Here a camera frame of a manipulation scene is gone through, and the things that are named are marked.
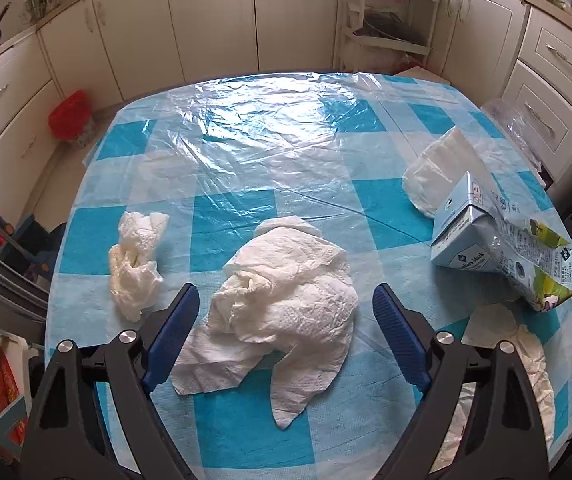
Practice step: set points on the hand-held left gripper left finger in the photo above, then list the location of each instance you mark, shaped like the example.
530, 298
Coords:
171, 337

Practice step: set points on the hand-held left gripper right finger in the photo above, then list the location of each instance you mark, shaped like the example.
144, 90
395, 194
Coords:
400, 337

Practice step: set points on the cream paper bag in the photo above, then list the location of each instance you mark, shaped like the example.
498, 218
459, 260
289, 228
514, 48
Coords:
491, 327

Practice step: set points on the large white paper towel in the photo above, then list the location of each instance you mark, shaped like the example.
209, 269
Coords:
286, 310

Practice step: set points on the white drawer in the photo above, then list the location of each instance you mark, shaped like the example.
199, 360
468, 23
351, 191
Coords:
546, 175

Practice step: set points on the clear plastic bag liner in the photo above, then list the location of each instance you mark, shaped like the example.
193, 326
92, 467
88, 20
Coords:
513, 130

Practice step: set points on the red trash bin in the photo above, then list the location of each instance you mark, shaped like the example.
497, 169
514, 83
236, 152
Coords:
68, 120

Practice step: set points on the small crumpled white tissue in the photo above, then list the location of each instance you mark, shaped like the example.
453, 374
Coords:
133, 265

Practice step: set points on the light blue drink carton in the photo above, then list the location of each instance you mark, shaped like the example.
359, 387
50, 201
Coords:
471, 240

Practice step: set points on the dark blue dustpan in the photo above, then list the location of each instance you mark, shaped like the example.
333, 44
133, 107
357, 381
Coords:
41, 240

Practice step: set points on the table with blue checked cloth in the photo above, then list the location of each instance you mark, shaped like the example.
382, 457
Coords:
276, 160

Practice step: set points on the white board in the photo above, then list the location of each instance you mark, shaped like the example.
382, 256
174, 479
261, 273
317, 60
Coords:
423, 75

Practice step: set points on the white base cabinet with drawers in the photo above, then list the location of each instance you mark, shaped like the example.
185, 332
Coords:
6, 110

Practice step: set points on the white corner drawer cabinet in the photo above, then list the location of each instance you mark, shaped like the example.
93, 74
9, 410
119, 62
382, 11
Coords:
531, 70

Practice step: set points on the white rolling cart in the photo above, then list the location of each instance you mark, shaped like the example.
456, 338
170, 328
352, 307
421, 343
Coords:
351, 35

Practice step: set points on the white base cabinet with doors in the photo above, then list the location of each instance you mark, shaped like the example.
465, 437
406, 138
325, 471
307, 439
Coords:
191, 20

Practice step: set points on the grey metal folding frame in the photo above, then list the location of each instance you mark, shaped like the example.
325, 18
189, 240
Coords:
1, 255

